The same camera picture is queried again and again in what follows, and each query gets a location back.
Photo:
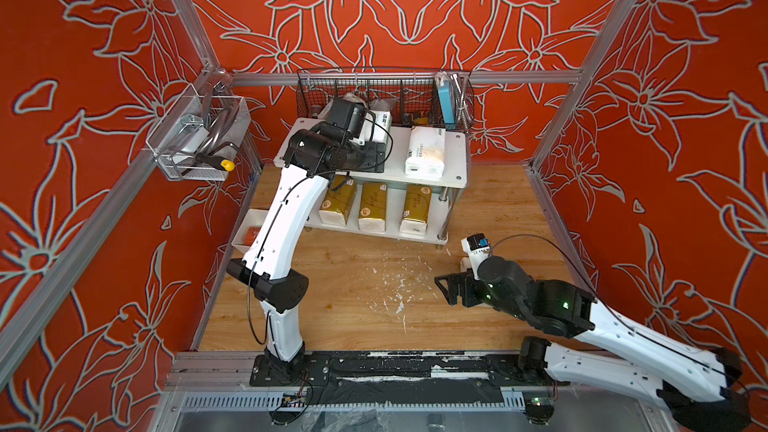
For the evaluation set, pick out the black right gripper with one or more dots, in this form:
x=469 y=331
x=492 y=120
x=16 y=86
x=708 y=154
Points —
x=466 y=281

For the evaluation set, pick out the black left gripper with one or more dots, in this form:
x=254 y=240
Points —
x=376 y=158

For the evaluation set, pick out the gold tissue pack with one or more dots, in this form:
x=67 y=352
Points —
x=373 y=207
x=336 y=206
x=415 y=214

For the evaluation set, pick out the white tissue pack front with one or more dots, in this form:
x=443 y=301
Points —
x=426 y=153

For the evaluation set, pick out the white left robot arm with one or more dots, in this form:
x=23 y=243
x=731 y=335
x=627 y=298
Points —
x=312 y=160

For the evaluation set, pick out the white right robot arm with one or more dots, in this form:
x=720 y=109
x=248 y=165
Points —
x=582 y=340

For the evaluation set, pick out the white two-tier shelf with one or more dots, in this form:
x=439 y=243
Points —
x=445 y=190

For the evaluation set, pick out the light blue box in basket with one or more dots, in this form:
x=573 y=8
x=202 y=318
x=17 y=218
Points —
x=445 y=92

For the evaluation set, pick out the white square tray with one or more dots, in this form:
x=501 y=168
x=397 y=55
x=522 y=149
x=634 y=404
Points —
x=253 y=217

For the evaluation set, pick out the red square block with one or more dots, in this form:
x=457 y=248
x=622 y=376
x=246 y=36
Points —
x=251 y=235

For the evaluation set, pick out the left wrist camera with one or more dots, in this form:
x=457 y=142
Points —
x=345 y=118

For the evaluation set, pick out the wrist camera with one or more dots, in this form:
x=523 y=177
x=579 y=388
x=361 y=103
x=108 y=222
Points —
x=345 y=118
x=477 y=247

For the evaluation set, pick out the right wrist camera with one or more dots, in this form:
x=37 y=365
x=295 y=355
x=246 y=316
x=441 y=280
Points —
x=477 y=247

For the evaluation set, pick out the black wire basket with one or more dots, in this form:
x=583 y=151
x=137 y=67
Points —
x=410 y=96

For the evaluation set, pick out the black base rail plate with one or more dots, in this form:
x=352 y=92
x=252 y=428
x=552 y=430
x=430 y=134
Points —
x=403 y=377

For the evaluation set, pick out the yellow handled tool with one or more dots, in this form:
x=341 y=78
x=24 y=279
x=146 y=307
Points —
x=216 y=162

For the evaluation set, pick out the clear plastic wall bin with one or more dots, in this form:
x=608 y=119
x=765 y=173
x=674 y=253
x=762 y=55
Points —
x=213 y=123

